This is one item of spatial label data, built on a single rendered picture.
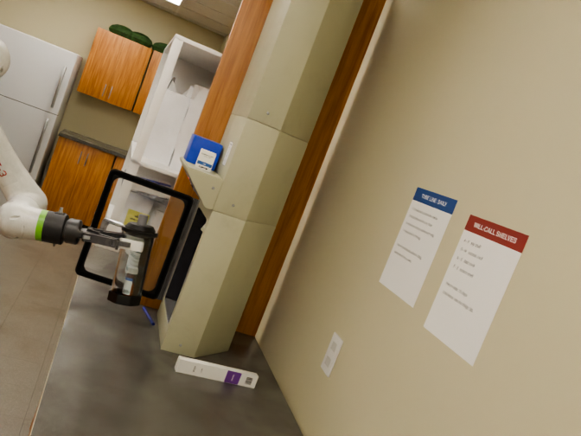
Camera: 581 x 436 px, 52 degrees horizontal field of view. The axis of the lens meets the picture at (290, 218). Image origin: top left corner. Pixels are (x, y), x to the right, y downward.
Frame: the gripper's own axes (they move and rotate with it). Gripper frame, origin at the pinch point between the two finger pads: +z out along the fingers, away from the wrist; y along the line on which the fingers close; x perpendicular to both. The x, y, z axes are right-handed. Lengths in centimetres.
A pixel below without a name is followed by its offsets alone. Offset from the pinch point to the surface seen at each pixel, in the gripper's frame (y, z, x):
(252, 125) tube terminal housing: -2.0, 26.4, -42.1
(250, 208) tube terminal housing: 0.6, 31.6, -17.3
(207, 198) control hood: -0.7, 18.1, -17.8
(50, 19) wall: 532, -161, -144
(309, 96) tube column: 5, 43, -56
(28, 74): 470, -157, -75
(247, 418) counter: -26, 40, 38
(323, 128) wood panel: 37, 57, -50
